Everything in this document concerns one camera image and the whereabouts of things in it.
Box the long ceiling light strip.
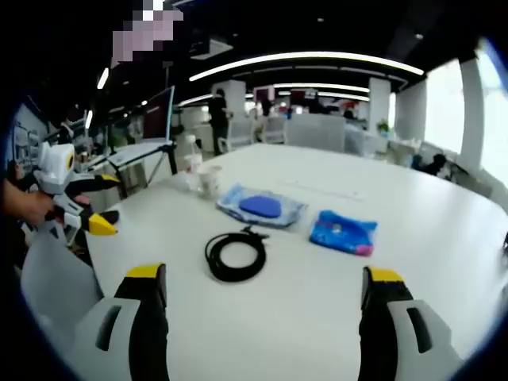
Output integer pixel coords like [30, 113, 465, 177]
[189, 51, 426, 83]

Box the blue crinkled snack packet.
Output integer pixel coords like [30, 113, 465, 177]
[308, 210, 379, 257]

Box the blue white wall poster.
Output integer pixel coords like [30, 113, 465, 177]
[11, 106, 45, 176]

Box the person's left hand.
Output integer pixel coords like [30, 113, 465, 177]
[2, 185, 92, 229]

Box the tilted side desk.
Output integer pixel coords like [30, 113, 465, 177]
[106, 140, 178, 168]

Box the white mesh office chair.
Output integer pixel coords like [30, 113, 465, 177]
[228, 118, 256, 150]
[261, 117, 287, 144]

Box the white table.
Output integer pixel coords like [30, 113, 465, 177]
[85, 142, 508, 381]

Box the grey desk partition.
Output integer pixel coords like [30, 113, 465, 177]
[285, 114, 347, 152]

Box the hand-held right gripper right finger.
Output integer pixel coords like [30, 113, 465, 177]
[359, 265, 465, 381]

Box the clear plastic bottle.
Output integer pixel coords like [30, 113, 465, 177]
[184, 134, 204, 188]

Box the printed white paper cup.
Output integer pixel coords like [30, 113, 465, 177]
[197, 164, 224, 199]

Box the white table cable cover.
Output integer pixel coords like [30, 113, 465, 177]
[277, 180, 364, 202]

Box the large dark monitor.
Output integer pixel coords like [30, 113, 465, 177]
[142, 86, 176, 142]

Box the black cable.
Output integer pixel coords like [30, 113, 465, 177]
[205, 225, 271, 284]

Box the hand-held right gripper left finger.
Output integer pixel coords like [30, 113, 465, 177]
[73, 262, 170, 381]

